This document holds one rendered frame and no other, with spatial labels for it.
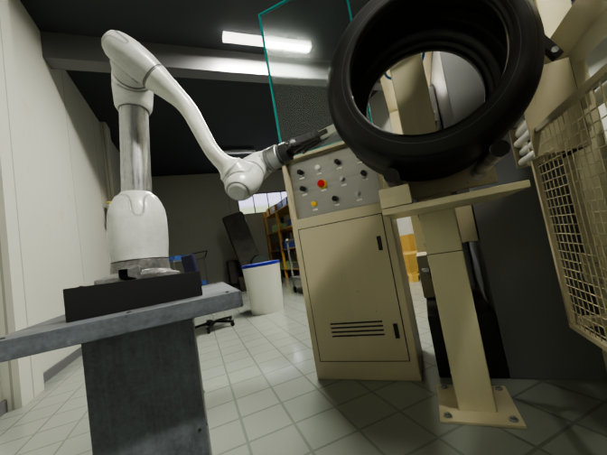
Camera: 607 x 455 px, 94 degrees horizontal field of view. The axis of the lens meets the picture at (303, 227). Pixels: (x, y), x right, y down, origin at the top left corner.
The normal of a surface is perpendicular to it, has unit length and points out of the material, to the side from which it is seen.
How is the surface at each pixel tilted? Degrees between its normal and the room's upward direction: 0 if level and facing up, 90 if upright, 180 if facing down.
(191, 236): 90
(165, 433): 90
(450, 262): 90
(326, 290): 90
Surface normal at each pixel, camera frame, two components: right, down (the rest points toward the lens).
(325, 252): -0.39, 0.00
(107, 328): 0.36, -0.13
